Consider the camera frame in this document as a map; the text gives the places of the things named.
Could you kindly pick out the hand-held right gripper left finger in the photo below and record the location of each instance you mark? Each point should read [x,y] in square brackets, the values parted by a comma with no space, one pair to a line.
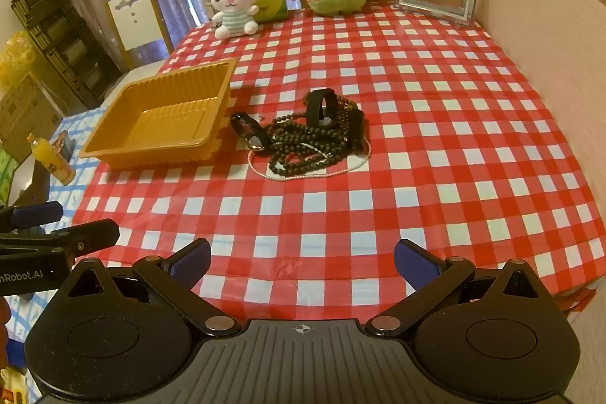
[191,266]

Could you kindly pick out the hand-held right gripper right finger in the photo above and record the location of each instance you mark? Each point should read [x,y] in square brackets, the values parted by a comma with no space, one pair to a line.
[416,266]

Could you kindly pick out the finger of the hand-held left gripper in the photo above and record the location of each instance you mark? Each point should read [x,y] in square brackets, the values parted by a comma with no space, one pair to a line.
[38,214]
[80,238]

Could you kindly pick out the yellow plastic tray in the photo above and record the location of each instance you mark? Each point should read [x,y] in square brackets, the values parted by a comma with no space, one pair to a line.
[165,120]

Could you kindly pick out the black wristwatch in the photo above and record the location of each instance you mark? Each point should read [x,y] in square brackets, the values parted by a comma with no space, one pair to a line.
[246,127]

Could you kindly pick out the slim black fitness band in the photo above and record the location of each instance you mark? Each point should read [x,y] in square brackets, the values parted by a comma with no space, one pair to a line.
[356,124]

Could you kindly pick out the wide black wristband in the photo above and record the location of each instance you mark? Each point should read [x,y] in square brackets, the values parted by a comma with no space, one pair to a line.
[313,110]

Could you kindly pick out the green carton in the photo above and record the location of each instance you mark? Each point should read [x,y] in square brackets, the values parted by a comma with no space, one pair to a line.
[5,177]

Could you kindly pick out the blue checkered tablecloth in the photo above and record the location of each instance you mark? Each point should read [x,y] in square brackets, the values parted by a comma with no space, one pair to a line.
[80,181]

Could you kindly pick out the orange juice bottle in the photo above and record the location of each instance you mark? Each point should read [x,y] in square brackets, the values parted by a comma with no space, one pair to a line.
[52,160]

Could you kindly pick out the brown snack packet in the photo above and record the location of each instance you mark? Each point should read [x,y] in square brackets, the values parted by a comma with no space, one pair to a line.
[64,143]

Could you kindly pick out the cardboard box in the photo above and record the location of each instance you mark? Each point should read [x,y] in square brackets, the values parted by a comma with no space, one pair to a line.
[23,115]

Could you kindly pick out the red checkered tablecloth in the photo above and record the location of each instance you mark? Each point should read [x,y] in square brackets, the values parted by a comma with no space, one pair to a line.
[426,148]

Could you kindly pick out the yellow plastic bag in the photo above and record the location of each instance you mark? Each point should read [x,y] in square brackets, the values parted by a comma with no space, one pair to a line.
[14,58]

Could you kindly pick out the black storage rack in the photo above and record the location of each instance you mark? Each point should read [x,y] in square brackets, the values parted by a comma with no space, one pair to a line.
[57,35]

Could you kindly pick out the white wooden chair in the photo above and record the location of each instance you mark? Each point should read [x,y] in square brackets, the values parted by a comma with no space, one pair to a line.
[135,16]

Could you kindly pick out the white bunny plush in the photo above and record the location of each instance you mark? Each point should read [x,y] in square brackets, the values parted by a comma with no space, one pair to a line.
[232,6]

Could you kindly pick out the green tissue box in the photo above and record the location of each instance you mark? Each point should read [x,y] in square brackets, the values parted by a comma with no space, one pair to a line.
[272,4]

